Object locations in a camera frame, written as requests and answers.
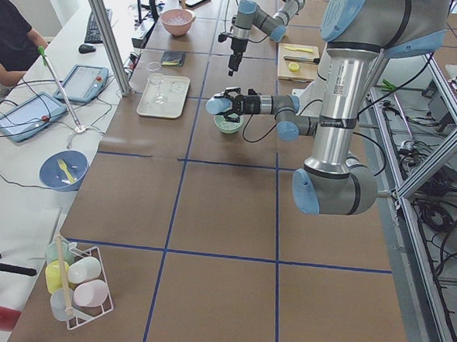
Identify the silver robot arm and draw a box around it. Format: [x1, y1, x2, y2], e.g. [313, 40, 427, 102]
[206, 0, 450, 215]
[218, 0, 306, 77]

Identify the light green bowl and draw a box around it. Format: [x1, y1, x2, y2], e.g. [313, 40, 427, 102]
[214, 115, 243, 135]

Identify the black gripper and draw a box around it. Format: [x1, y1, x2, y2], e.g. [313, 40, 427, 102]
[214, 87, 261, 122]
[218, 27, 249, 77]

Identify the pink bowl with ice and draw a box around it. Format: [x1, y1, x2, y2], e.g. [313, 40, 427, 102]
[160, 9, 196, 36]

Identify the far blue teach pendant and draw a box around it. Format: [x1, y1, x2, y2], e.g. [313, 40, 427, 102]
[61, 64, 109, 104]

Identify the half lemon slice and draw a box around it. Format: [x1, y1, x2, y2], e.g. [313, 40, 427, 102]
[288, 62, 300, 73]

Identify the yellow plastic knife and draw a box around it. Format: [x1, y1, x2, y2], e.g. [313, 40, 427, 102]
[284, 45, 314, 53]

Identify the light blue plastic cup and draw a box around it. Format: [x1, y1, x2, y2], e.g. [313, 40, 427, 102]
[205, 97, 231, 115]

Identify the black computer mouse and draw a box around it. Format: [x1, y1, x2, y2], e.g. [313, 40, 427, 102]
[77, 43, 96, 54]

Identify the wooden cutting board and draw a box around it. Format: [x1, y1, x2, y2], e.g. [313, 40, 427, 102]
[277, 43, 320, 82]

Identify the steel muddler stick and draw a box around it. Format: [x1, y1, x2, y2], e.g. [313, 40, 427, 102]
[283, 55, 320, 65]

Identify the aluminium frame post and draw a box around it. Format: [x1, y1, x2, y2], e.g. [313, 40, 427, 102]
[88, 0, 131, 97]

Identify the white cup in rack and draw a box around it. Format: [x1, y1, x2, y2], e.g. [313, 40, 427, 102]
[67, 256, 101, 284]

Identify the white wire cup rack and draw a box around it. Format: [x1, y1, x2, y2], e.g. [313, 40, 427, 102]
[44, 235, 114, 330]

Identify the yellow plastic fork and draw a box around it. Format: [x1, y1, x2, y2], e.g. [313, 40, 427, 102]
[57, 159, 76, 184]

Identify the green cup in rack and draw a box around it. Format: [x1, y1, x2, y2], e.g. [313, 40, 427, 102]
[45, 241, 74, 265]

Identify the blue teach pendant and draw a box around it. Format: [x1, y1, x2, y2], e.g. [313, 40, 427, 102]
[0, 92, 67, 142]
[61, 64, 109, 104]

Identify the grey cup in rack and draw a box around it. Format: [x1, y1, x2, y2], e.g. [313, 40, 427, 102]
[50, 288, 73, 322]

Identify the pink cup in rack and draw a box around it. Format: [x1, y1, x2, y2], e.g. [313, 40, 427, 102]
[73, 279, 108, 308]

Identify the near blue teach pendant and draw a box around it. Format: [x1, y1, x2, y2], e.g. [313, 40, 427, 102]
[0, 92, 67, 142]

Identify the cream bear tray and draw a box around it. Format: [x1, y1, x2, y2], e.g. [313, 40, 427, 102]
[136, 73, 190, 119]

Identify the yellow cup in rack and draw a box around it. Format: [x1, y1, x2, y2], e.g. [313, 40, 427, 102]
[44, 260, 63, 293]

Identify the black keyboard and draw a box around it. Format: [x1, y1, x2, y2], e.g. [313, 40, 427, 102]
[84, 12, 103, 44]

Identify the blue bowl with fork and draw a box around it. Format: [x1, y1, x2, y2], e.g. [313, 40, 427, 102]
[39, 149, 88, 192]

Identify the clear wine glass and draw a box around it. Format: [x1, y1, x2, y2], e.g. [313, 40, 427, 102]
[146, 62, 167, 104]

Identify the seated person in black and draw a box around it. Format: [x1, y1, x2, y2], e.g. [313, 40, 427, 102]
[0, 0, 49, 87]

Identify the metal grabber rod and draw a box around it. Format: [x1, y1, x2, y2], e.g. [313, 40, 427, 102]
[31, 46, 108, 151]

